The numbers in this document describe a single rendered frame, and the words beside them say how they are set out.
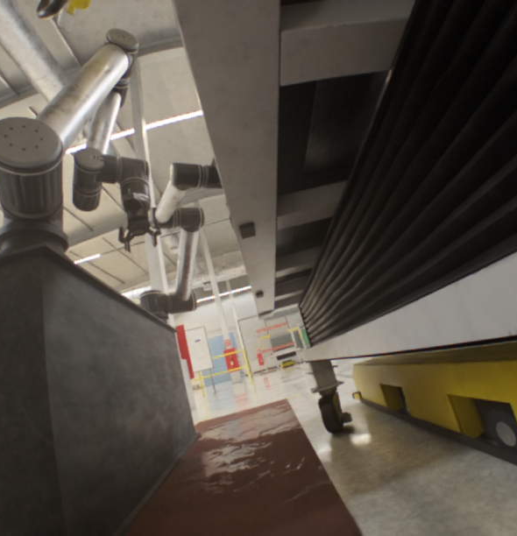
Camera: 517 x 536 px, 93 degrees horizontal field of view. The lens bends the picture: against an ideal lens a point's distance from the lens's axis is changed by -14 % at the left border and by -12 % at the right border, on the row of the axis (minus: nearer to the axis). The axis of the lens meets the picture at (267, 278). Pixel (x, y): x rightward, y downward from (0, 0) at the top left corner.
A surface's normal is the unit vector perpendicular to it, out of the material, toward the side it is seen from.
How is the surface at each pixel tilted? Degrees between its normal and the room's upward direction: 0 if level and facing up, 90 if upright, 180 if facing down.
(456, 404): 90
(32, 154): 96
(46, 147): 92
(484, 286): 90
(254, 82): 180
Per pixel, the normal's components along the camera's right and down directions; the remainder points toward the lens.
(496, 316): -0.96, 0.26
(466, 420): -0.02, -0.29
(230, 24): 0.27, 0.92
